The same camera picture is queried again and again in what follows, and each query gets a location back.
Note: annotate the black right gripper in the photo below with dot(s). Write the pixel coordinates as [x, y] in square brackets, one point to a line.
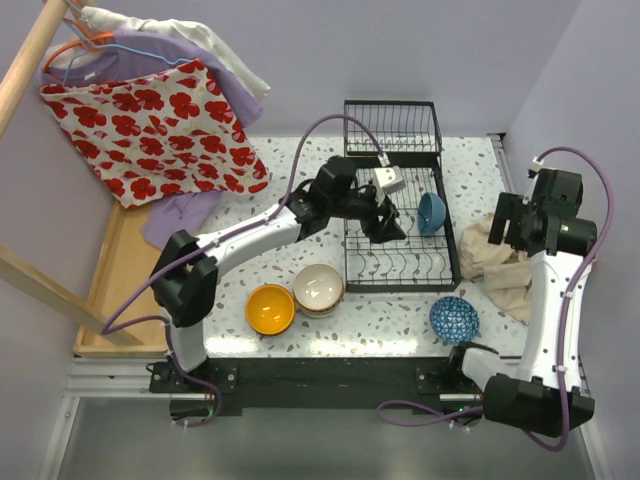
[511, 206]

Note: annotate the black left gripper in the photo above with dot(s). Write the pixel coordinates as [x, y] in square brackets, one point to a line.
[382, 216]

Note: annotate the solid blue bowl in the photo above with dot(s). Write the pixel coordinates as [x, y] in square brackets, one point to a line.
[432, 214]

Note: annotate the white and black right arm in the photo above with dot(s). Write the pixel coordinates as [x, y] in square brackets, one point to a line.
[542, 394]

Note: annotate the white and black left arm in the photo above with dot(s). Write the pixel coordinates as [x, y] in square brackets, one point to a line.
[185, 278]

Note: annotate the beige crumpled cloth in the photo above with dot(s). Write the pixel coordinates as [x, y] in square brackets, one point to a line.
[506, 273]

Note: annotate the cream white bowl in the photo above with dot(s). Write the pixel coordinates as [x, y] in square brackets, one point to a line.
[318, 290]

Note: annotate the blue triangle pattern bowl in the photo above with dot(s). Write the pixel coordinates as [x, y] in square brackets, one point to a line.
[454, 320]

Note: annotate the orange yellow bowl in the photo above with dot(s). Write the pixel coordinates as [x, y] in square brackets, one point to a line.
[270, 310]

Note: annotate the red poppy print cloth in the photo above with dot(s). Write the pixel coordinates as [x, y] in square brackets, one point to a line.
[169, 133]

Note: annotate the light wooden tray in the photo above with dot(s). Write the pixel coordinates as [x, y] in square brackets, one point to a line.
[124, 263]

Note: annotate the lilac purple shirt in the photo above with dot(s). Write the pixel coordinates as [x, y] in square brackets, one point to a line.
[184, 211]

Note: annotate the white hanging garment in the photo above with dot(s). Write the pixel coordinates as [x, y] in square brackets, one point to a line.
[103, 21]

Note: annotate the orange clothes hanger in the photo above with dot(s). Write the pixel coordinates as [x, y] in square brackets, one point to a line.
[84, 38]

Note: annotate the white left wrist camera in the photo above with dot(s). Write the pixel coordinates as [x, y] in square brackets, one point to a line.
[387, 180]

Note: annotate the black wire dish rack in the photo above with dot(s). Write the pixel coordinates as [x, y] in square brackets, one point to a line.
[409, 133]

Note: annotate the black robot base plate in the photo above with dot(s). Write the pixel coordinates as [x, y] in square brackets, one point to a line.
[230, 386]

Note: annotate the wooden clothes rail frame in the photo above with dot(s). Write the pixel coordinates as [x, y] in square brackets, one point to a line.
[54, 212]

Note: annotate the blue wire clothes hanger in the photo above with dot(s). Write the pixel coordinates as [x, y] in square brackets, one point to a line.
[128, 55]

